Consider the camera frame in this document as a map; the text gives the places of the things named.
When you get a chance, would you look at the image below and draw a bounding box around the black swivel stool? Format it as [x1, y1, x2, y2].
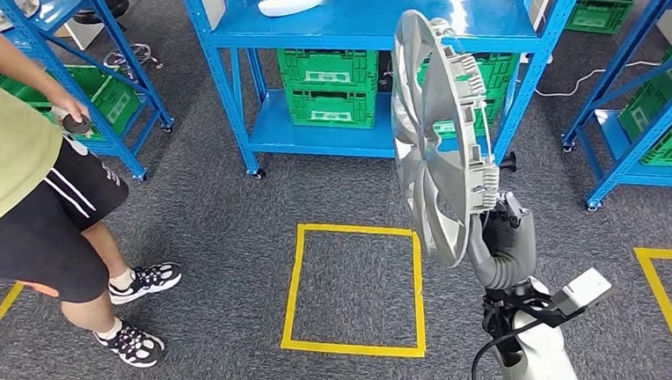
[73, 0, 163, 75]

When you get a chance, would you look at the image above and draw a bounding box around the silver plastic wheel cover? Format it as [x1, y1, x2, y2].
[384, 4, 508, 272]

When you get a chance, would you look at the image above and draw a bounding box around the blue metal shelf rack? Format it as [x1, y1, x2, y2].
[551, 0, 672, 214]
[0, 0, 178, 190]
[180, 0, 607, 194]

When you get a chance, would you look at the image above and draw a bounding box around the person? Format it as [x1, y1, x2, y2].
[0, 0, 189, 379]

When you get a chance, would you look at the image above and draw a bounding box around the white floor cable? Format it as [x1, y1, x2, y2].
[532, 58, 664, 100]

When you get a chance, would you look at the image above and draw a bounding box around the white cabinet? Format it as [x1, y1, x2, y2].
[525, 0, 564, 32]

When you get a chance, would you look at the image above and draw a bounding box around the person's hand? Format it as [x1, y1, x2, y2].
[48, 93, 91, 135]

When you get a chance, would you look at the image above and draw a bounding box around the black round controller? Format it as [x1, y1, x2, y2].
[61, 113, 94, 138]

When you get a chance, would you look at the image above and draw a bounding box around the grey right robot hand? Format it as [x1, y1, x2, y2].
[465, 190, 538, 269]

